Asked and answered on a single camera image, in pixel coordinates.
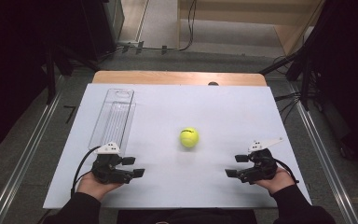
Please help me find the person's left hand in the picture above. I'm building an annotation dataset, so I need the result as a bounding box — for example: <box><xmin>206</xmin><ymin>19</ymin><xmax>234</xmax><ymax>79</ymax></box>
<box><xmin>76</xmin><ymin>172</ymin><xmax>124</xmax><ymax>202</ymax></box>

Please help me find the wooden table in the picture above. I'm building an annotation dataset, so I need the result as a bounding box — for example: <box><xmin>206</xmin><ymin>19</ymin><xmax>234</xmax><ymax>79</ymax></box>
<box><xmin>91</xmin><ymin>70</ymin><xmax>268</xmax><ymax>88</ymax></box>

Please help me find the black tripod stand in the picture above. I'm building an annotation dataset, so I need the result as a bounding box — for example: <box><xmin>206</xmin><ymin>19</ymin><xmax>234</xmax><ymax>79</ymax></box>
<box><xmin>258</xmin><ymin>36</ymin><xmax>327</xmax><ymax>111</ymax></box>

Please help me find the bundle of black floor cables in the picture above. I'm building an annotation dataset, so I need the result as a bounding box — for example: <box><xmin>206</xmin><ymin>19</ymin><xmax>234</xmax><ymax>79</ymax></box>
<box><xmin>274</xmin><ymin>90</ymin><xmax>304</xmax><ymax>124</ymax></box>

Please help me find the yellow tennis ball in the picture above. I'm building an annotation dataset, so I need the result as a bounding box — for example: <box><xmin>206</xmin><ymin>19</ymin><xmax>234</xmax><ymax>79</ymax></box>
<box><xmin>179</xmin><ymin>126</ymin><xmax>200</xmax><ymax>149</ymax></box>

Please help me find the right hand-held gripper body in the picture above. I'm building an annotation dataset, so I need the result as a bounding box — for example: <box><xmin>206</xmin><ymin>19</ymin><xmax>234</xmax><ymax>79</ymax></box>
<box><xmin>236</xmin><ymin>137</ymin><xmax>284</xmax><ymax>186</ymax></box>

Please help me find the white table board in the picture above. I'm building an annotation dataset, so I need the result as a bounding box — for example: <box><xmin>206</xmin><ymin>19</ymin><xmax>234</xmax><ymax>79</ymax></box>
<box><xmin>42</xmin><ymin>82</ymin><xmax>312</xmax><ymax>210</ymax></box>

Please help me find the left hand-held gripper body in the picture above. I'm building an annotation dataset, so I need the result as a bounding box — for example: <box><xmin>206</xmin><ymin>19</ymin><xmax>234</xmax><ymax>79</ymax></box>
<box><xmin>90</xmin><ymin>142</ymin><xmax>135</xmax><ymax>185</ymax></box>

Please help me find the black hanging cable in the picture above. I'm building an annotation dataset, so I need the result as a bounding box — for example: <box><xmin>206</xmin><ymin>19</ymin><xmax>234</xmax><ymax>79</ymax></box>
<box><xmin>178</xmin><ymin>0</ymin><xmax>199</xmax><ymax>52</ymax></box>

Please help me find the metal floor rail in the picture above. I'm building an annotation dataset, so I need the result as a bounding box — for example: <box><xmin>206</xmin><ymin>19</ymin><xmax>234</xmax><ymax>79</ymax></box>
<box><xmin>287</xmin><ymin>83</ymin><xmax>358</xmax><ymax>224</ymax></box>
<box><xmin>0</xmin><ymin>76</ymin><xmax>64</xmax><ymax>224</ymax></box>

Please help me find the light wooden shelf unit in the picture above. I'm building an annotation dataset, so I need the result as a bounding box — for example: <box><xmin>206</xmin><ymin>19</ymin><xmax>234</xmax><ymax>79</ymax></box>
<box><xmin>176</xmin><ymin>0</ymin><xmax>325</xmax><ymax>58</ymax></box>

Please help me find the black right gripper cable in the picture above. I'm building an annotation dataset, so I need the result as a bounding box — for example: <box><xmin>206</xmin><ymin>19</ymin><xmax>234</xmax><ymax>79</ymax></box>
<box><xmin>274</xmin><ymin>158</ymin><xmax>300</xmax><ymax>185</ymax></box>

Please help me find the person's right hand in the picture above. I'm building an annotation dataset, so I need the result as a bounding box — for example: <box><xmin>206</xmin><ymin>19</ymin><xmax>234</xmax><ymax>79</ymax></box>
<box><xmin>254</xmin><ymin>167</ymin><xmax>296</xmax><ymax>196</ymax></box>

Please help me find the grey cabinet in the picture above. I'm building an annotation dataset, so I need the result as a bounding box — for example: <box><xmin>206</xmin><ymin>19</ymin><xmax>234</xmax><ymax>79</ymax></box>
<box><xmin>101</xmin><ymin>0</ymin><xmax>126</xmax><ymax>43</ymax></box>

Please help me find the clear plastic container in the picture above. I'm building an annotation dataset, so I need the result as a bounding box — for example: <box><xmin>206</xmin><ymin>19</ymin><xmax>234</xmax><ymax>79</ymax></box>
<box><xmin>88</xmin><ymin>88</ymin><xmax>137</xmax><ymax>157</ymax></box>

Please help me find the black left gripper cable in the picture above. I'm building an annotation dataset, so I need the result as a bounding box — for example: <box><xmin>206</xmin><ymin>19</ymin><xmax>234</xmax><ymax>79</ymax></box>
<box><xmin>70</xmin><ymin>145</ymin><xmax>103</xmax><ymax>199</ymax></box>

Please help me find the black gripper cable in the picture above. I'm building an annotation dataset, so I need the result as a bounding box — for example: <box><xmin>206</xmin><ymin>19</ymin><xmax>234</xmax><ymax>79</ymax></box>
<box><xmin>274</xmin><ymin>158</ymin><xmax>300</xmax><ymax>185</ymax></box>
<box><xmin>70</xmin><ymin>145</ymin><xmax>103</xmax><ymax>199</ymax></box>

